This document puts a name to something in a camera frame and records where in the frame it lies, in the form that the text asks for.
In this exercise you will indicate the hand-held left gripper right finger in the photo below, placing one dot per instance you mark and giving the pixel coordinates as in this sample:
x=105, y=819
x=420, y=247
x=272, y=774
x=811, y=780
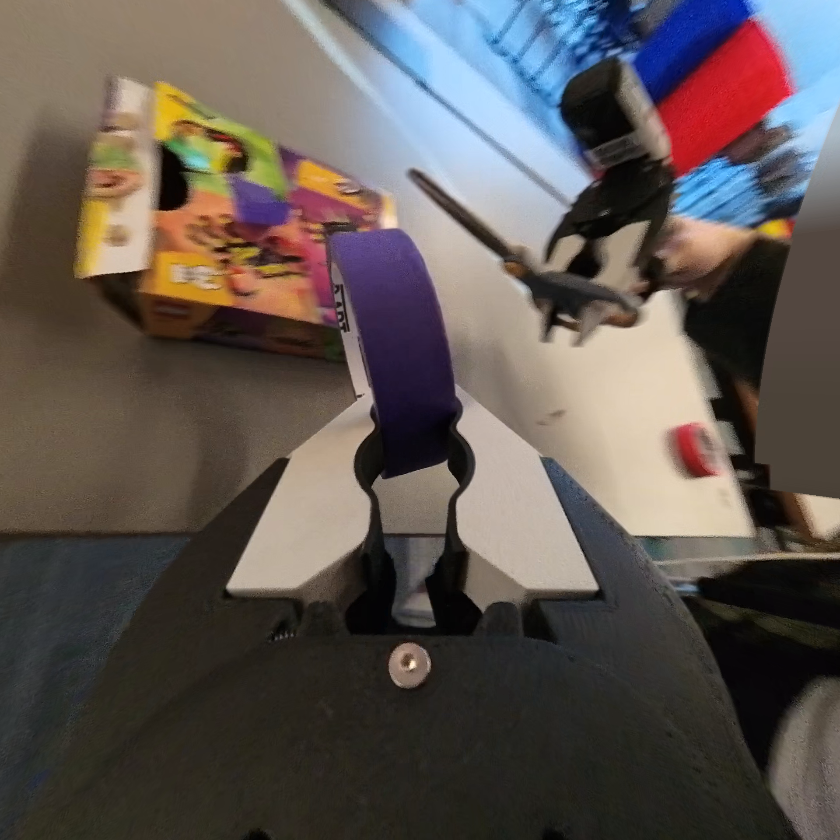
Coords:
x=518, y=525

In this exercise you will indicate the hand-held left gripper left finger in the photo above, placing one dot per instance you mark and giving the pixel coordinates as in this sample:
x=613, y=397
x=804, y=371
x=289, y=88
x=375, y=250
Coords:
x=308, y=518

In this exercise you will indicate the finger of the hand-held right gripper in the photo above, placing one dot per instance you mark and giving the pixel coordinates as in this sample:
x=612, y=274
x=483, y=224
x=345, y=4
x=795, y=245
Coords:
x=559, y=239
x=622, y=256

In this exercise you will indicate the grey yellow scissors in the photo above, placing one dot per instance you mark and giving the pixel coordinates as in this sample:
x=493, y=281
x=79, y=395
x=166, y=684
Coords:
x=564, y=292

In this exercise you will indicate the purple tape roll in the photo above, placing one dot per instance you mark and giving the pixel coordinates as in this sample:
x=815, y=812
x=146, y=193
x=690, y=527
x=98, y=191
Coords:
x=400, y=328

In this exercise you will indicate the yellow purple toy set box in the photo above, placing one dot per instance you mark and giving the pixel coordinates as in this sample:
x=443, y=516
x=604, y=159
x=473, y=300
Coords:
x=216, y=262

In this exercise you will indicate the person's right forearm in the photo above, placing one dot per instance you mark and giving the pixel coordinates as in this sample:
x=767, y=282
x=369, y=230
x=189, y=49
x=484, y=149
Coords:
x=728, y=341

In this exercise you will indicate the stack of red bins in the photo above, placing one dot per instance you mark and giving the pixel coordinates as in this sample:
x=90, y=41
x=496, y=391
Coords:
x=728, y=98

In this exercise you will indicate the red tape roll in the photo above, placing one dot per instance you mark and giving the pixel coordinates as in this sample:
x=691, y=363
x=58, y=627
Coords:
x=695, y=449

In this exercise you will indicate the person's white shirt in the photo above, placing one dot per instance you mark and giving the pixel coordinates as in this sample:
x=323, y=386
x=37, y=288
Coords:
x=810, y=754

